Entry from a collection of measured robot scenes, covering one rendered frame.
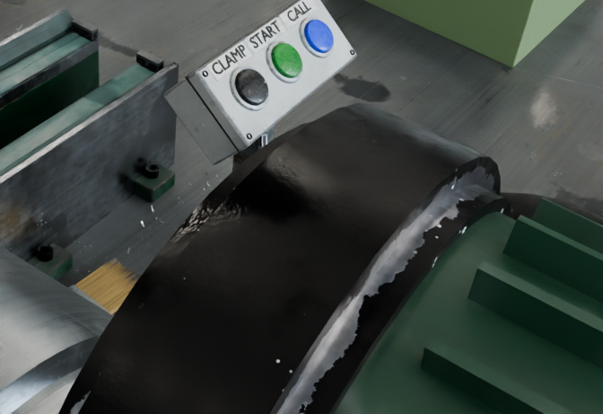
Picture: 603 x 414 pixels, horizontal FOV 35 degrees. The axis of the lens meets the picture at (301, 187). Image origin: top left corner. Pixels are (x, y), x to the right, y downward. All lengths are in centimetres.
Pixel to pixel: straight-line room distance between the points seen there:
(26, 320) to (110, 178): 55
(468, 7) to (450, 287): 116
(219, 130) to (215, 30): 59
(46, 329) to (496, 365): 29
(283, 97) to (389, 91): 49
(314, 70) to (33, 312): 41
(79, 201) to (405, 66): 53
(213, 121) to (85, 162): 23
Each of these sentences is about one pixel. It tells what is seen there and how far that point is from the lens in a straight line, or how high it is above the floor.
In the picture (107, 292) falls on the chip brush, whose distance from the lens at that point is 94.
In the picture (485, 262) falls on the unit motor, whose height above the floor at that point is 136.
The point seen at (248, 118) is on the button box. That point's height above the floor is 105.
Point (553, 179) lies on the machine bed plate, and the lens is 118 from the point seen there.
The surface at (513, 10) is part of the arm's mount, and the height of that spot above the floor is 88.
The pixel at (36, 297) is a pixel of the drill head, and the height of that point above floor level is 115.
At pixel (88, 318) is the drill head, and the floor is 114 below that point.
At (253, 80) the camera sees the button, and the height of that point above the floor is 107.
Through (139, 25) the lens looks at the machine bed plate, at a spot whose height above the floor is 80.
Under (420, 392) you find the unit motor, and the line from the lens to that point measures 20.
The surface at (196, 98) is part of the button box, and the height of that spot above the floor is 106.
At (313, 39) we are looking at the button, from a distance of 82.
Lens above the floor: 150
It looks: 41 degrees down
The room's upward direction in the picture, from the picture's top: 9 degrees clockwise
